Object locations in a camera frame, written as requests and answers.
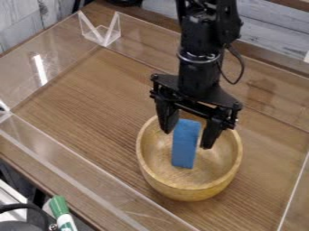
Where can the green white marker pen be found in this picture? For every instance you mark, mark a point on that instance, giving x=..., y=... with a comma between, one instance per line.
x=60, y=208

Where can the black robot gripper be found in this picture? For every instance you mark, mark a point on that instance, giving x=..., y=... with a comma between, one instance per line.
x=195, y=91

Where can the blue rectangular block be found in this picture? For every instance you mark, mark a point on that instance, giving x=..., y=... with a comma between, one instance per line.
x=185, y=139

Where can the clear acrylic tray wall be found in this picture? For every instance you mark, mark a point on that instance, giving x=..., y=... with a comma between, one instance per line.
x=100, y=198

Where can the clear acrylic corner bracket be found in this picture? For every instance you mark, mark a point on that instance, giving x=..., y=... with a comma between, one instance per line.
x=104, y=35

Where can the brown wooden bowl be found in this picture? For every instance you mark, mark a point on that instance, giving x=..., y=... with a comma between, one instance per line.
x=216, y=165

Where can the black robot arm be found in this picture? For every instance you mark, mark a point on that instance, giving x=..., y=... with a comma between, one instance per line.
x=211, y=27

